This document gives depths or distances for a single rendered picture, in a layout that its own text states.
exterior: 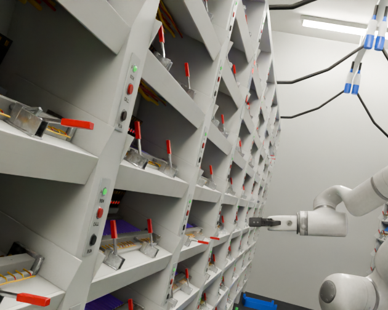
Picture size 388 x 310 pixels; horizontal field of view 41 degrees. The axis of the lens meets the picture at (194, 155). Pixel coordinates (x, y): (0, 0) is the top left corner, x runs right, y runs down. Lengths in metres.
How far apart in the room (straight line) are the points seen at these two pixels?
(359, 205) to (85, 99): 1.08
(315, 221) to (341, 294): 0.31
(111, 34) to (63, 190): 0.24
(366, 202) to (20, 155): 1.25
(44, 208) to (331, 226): 1.17
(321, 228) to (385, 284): 0.29
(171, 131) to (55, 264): 0.77
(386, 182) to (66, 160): 1.12
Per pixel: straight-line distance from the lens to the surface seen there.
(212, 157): 2.16
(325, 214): 1.79
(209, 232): 2.15
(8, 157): 0.58
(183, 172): 1.45
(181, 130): 1.47
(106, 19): 0.73
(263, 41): 2.79
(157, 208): 1.47
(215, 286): 2.88
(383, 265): 1.58
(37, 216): 0.81
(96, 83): 0.80
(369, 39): 3.92
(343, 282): 1.59
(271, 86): 3.63
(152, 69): 0.95
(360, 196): 1.67
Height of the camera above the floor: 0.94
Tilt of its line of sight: 4 degrees up
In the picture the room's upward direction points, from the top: 13 degrees clockwise
